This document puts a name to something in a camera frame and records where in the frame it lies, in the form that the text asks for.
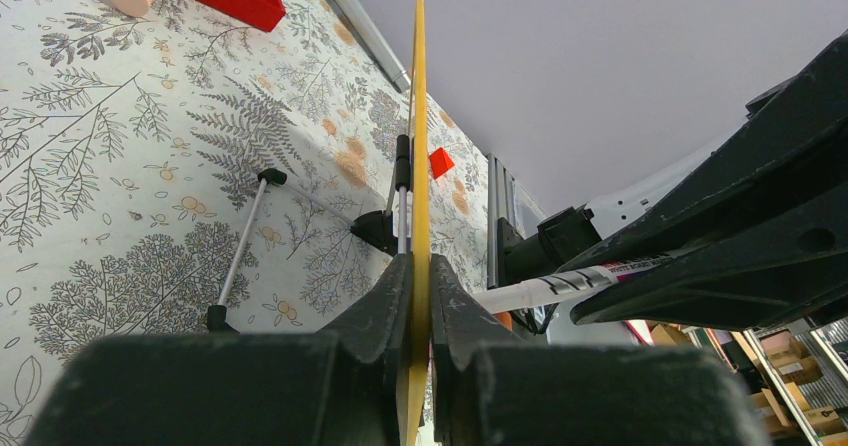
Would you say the red triangular block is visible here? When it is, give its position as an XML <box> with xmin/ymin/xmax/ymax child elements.
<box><xmin>429</xmin><ymin>147</ymin><xmax>455</xmax><ymax>179</ymax></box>

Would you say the red capped whiteboard marker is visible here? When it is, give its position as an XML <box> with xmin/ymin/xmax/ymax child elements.
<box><xmin>473</xmin><ymin>251</ymin><xmax>682</xmax><ymax>313</ymax></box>

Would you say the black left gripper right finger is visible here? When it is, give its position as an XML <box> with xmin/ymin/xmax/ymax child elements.
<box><xmin>430</xmin><ymin>254</ymin><xmax>770</xmax><ymax>445</ymax></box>

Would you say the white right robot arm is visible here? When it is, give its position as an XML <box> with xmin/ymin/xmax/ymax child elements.
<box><xmin>490</xmin><ymin>36</ymin><xmax>847</xmax><ymax>331</ymax></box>

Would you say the floral patterned table mat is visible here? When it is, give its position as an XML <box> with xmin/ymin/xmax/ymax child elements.
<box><xmin>0</xmin><ymin>0</ymin><xmax>495</xmax><ymax>446</ymax></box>

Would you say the yellow framed whiteboard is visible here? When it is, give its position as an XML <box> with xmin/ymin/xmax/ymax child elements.
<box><xmin>205</xmin><ymin>0</ymin><xmax>433</xmax><ymax>446</ymax></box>

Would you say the silver toy microphone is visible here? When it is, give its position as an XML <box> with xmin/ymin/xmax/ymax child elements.
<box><xmin>332</xmin><ymin>0</ymin><xmax>411</xmax><ymax>93</ymax></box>

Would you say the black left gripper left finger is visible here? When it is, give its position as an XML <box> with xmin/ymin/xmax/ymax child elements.
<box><xmin>27</xmin><ymin>255</ymin><xmax>414</xmax><ymax>445</ymax></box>

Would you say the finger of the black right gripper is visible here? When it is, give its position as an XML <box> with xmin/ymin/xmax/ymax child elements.
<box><xmin>570</xmin><ymin>184</ymin><xmax>847</xmax><ymax>330</ymax></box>
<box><xmin>562</xmin><ymin>35</ymin><xmax>847</xmax><ymax>270</ymax></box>

